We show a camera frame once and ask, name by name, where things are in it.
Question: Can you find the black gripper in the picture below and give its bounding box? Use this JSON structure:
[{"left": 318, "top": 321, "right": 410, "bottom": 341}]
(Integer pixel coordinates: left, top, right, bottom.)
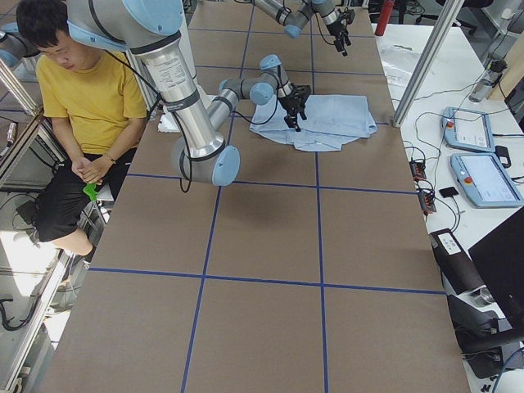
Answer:
[
  {"left": 279, "top": 84, "right": 310, "bottom": 132},
  {"left": 329, "top": 10, "right": 355, "bottom": 56}
]

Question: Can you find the light blue button shirt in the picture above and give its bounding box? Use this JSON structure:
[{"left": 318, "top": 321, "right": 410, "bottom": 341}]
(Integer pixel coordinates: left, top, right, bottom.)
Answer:
[{"left": 250, "top": 95, "right": 377, "bottom": 152}]

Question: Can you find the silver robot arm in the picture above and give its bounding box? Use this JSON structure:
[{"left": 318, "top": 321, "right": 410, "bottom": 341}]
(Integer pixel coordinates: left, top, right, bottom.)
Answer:
[
  {"left": 66, "top": 1, "right": 310, "bottom": 186},
  {"left": 248, "top": 0, "right": 355, "bottom": 56}
]

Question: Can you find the red bottle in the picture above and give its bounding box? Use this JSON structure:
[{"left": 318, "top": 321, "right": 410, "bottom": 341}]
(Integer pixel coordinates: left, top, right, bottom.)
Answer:
[{"left": 374, "top": 0, "right": 395, "bottom": 37}]

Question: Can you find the clear plastic bag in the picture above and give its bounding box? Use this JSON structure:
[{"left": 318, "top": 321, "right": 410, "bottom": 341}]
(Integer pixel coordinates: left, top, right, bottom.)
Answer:
[{"left": 379, "top": 44, "right": 421, "bottom": 88}]

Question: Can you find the far blue teach pendant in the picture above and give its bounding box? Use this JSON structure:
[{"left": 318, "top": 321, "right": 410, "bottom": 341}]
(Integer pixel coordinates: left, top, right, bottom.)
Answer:
[{"left": 442, "top": 106, "right": 495, "bottom": 153}]

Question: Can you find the blue teach pendant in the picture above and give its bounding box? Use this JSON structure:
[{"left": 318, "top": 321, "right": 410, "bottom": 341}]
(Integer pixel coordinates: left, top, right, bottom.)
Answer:
[
  {"left": 442, "top": 106, "right": 495, "bottom": 153},
  {"left": 449, "top": 152, "right": 523, "bottom": 208}
]

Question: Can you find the near blue teach pendant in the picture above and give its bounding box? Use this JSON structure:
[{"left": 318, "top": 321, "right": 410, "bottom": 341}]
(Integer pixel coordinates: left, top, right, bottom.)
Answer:
[{"left": 449, "top": 152, "right": 523, "bottom": 208}]

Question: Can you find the black power adapter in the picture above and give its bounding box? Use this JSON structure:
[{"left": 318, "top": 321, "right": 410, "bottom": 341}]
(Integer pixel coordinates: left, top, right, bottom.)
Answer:
[{"left": 495, "top": 145, "right": 512, "bottom": 169}]

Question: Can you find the person in yellow shirt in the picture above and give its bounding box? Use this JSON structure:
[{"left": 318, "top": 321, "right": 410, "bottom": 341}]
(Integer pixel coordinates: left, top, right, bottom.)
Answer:
[{"left": 16, "top": 1, "right": 147, "bottom": 262}]

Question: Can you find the black monitor screen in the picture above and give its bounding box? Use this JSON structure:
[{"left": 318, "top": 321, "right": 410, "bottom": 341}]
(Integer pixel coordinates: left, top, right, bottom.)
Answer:
[{"left": 468, "top": 209, "right": 523, "bottom": 328}]

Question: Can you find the aluminium frame post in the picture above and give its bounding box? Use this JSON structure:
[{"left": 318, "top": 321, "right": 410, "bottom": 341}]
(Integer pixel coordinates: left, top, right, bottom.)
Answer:
[{"left": 391, "top": 0, "right": 464, "bottom": 128}]

